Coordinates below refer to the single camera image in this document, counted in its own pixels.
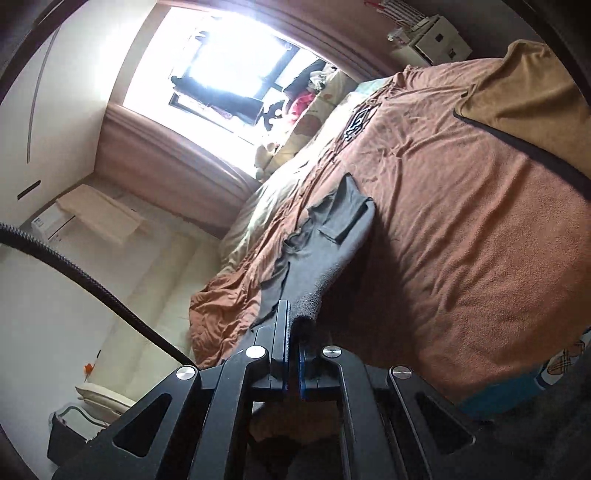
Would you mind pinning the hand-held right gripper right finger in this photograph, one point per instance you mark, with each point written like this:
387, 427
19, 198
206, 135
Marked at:
307, 364

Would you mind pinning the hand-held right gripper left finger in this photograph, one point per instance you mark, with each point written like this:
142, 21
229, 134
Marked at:
281, 341

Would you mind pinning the dark grey t-shirt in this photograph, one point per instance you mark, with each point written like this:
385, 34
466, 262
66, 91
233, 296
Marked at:
323, 249

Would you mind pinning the beige duvet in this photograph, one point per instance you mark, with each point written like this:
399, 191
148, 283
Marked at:
258, 207

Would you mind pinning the beige plush toy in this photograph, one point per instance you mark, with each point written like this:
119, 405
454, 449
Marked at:
264, 159

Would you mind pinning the brown fleece blanket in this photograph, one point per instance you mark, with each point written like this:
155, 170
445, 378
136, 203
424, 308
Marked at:
461, 230

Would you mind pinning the white air conditioner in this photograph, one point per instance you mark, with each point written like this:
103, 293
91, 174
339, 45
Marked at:
92, 212

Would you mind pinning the black storage box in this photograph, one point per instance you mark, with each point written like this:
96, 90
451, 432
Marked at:
69, 438

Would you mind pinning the bear print pillow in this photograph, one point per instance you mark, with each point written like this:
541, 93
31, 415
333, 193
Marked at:
318, 110

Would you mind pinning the red cloth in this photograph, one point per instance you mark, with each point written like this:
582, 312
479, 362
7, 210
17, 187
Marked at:
300, 104

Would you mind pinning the blue cartoon bed sheet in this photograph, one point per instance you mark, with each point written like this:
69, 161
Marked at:
554, 369

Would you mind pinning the white storage rack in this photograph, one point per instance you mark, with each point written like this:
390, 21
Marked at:
436, 39

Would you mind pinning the mustard fleece blanket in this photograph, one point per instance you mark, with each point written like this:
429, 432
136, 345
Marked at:
531, 101

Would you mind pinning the small orange wall hook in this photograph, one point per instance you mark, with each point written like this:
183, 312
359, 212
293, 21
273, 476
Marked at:
87, 368

